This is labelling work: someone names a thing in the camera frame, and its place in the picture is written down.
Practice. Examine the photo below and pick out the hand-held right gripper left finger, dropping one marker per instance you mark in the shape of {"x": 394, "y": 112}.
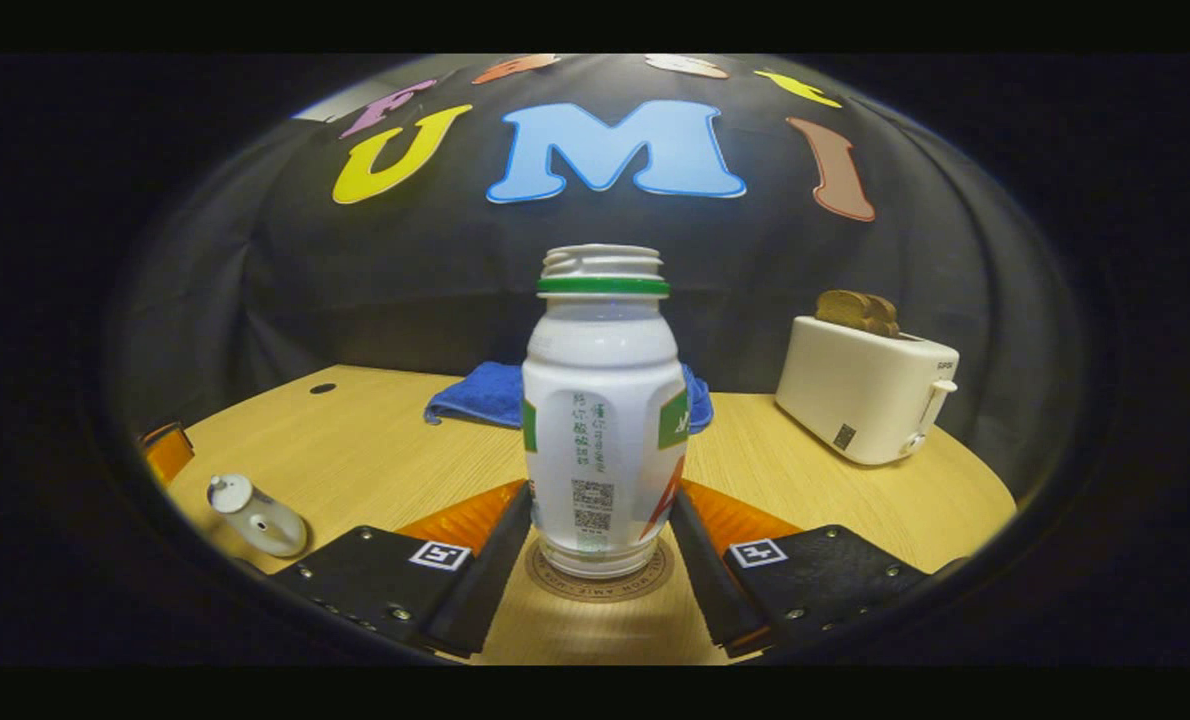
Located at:
{"x": 485, "y": 590}

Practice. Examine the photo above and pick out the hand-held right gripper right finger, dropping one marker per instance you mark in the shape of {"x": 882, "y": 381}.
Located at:
{"x": 705, "y": 590}

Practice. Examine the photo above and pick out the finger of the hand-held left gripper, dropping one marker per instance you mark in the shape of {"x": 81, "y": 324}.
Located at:
{"x": 167, "y": 455}

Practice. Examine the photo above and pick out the round cork coaster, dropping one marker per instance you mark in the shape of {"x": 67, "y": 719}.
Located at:
{"x": 605, "y": 592}

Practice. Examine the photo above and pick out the white ceramic teacup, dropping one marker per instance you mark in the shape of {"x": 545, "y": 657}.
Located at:
{"x": 277, "y": 534}

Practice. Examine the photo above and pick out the white plastic water bottle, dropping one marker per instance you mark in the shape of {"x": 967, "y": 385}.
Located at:
{"x": 605, "y": 400}

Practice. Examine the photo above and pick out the blue folded towel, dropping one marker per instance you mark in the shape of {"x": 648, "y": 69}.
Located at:
{"x": 475, "y": 395}

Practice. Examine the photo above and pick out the white toaster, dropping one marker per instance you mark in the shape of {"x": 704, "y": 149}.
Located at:
{"x": 855, "y": 395}

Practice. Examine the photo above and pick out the black backdrop cloth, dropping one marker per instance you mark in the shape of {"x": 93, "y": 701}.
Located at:
{"x": 405, "y": 280}

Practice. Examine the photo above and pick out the brown bread slice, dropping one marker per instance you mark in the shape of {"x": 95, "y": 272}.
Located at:
{"x": 885, "y": 318}
{"x": 843, "y": 310}

